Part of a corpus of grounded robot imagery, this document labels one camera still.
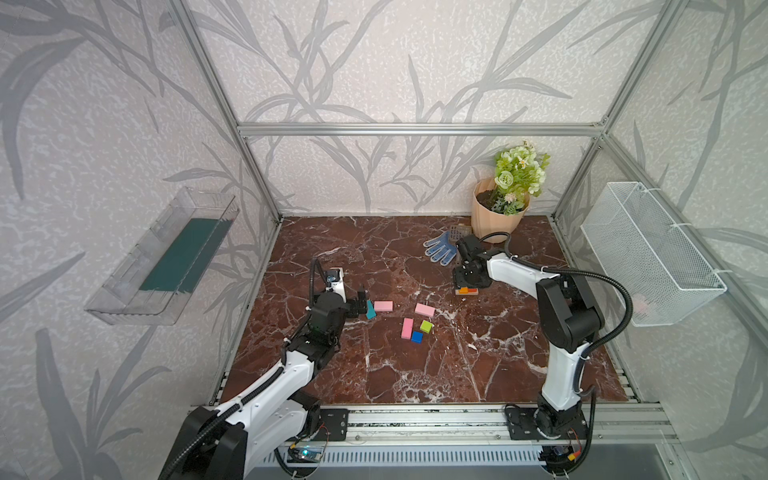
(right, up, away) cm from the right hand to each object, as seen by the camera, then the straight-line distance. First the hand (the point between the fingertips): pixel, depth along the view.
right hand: (466, 272), depth 100 cm
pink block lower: (-20, -16, -11) cm, 28 cm away
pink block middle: (-15, -11, -6) cm, 19 cm away
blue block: (-17, -18, -12) cm, 28 cm away
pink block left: (-28, -10, -6) cm, 30 cm away
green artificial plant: (+17, +33, -5) cm, 37 cm away
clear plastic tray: (-74, +2, -38) cm, 83 cm away
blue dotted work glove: (-5, +8, +11) cm, 14 cm away
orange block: (-1, -5, -5) cm, 7 cm away
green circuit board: (-45, -41, -30) cm, 68 cm away
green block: (-14, -16, -10) cm, 23 cm away
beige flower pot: (+7, +18, +2) cm, 19 cm away
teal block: (-32, -12, -8) cm, 35 cm away
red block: (+1, -6, -4) cm, 7 cm away
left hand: (-36, 0, -16) cm, 39 cm away
